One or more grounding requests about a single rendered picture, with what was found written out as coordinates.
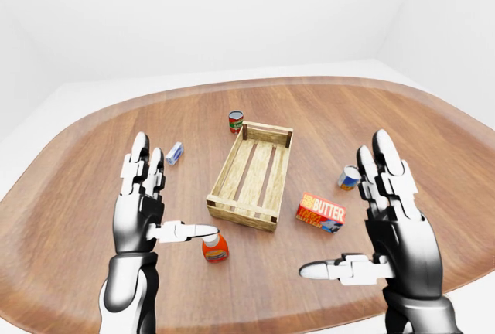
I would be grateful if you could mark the red and green tin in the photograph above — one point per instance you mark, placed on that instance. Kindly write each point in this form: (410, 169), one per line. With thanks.
(235, 122)

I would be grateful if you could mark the orange sauce bottle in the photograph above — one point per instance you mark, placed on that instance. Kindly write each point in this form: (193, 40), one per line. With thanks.
(215, 249)

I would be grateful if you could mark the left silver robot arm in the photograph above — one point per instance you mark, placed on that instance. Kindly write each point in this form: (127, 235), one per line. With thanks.
(127, 295)

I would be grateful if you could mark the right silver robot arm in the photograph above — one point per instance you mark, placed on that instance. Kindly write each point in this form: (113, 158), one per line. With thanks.
(421, 316)

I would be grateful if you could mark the red butter box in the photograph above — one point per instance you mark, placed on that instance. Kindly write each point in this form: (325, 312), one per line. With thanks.
(322, 213)

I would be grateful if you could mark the blue and yellow tin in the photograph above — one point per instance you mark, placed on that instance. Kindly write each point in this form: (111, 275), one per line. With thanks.
(348, 180)

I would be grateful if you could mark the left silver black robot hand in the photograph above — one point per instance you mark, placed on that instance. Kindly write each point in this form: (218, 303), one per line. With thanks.
(129, 222)

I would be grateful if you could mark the small blue white box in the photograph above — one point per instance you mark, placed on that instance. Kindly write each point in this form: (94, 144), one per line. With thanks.
(175, 154)

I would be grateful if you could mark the wooden slat tray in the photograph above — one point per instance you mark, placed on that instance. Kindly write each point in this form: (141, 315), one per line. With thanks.
(251, 179)

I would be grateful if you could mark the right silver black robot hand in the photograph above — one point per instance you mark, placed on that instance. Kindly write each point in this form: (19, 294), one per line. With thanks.
(415, 256)

